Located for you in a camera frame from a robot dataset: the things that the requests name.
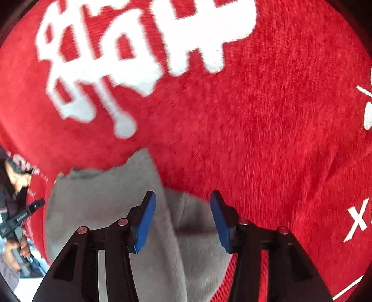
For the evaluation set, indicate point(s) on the grey knit sweater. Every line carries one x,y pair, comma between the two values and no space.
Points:
96,203

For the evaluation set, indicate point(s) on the person's left forearm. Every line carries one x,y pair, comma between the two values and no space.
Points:
7,276

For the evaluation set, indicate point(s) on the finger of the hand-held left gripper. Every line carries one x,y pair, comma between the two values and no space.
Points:
34,204

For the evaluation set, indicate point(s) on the person's left hand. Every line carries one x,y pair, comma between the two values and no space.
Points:
14,252

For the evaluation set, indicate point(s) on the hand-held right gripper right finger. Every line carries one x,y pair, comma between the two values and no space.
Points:
220,223

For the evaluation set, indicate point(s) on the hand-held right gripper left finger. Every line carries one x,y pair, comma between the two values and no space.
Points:
144,226

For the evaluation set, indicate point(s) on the red printed blanket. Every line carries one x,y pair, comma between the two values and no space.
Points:
232,116

